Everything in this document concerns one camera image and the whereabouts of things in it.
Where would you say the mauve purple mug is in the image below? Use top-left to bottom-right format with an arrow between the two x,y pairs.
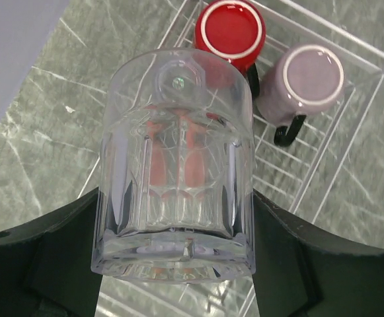
256,44 -> 346,147

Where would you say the white wire dish rack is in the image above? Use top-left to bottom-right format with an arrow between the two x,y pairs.
95,1 -> 384,316

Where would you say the small clear glass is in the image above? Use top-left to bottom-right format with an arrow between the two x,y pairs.
91,48 -> 256,283

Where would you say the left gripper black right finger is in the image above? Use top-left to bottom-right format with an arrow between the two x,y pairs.
252,193 -> 384,316

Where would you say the red mug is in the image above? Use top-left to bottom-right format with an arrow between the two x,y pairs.
194,1 -> 266,99

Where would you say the salmon pink mug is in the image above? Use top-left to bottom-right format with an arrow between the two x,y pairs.
139,104 -> 226,199

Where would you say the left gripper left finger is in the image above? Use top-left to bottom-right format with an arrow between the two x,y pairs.
0,190 -> 102,316

